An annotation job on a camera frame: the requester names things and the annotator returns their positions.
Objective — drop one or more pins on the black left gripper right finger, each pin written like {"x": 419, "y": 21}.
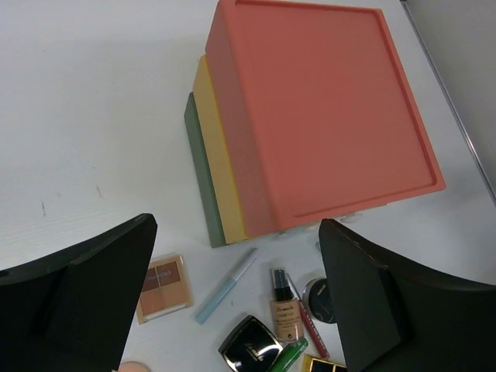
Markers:
{"x": 394, "y": 314}

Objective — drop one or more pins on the coral top drawer unit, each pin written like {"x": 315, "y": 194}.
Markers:
{"x": 317, "y": 112}

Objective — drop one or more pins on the red lip gloss tube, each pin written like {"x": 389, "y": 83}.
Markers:
{"x": 308, "y": 322}

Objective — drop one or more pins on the green bottom drawer unit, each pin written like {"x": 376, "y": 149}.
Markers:
{"x": 203, "y": 174}

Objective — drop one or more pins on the beige foundation pump bottle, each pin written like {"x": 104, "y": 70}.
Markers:
{"x": 285, "y": 309}

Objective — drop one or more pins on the beige eyeshadow palette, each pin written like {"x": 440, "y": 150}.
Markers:
{"x": 166, "y": 289}

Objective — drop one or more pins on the green lipstick tube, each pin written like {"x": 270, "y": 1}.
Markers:
{"x": 289, "y": 355}

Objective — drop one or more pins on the black gold square compact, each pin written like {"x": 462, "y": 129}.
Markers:
{"x": 250, "y": 346}

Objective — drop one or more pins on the round black powder jar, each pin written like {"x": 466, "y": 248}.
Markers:
{"x": 317, "y": 300}

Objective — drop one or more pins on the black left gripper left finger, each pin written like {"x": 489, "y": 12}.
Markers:
{"x": 72, "y": 310}

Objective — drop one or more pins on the black gold lipstick case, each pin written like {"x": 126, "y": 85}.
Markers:
{"x": 315, "y": 364}

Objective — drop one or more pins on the yellow middle drawer unit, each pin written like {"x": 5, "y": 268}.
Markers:
{"x": 218, "y": 159}

